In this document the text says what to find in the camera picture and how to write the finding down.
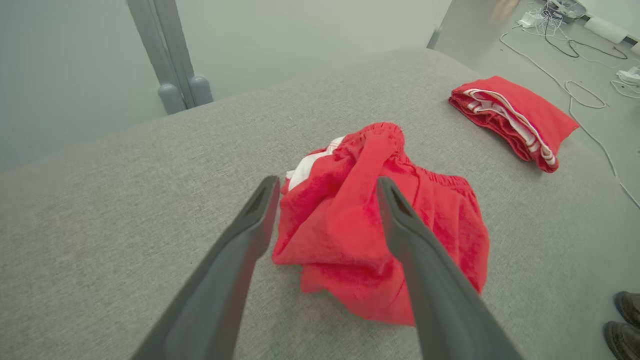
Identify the red shorts with white stripe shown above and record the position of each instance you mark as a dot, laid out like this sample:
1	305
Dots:
340	225

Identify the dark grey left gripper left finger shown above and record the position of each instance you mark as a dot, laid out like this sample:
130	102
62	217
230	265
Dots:
215	310

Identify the dark brown shoe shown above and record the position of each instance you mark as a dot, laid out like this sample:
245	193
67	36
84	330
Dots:
625	342
631	307

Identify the red basketball jersey white sleeves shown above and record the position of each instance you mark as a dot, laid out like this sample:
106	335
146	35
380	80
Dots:
530	107

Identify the grey metal post red sticker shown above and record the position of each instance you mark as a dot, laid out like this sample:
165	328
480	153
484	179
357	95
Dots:
165	50

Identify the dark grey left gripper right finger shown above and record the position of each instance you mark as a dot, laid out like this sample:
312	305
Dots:
450	310

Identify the white power adapter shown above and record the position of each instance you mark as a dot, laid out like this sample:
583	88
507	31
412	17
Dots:
526	20

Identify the white cylinder roll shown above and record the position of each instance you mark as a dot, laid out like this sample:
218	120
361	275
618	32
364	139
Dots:
605	30

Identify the white power strip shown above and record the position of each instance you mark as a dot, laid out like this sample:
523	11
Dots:
631	75

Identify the grey floor device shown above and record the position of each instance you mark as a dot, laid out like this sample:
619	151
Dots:
570	7

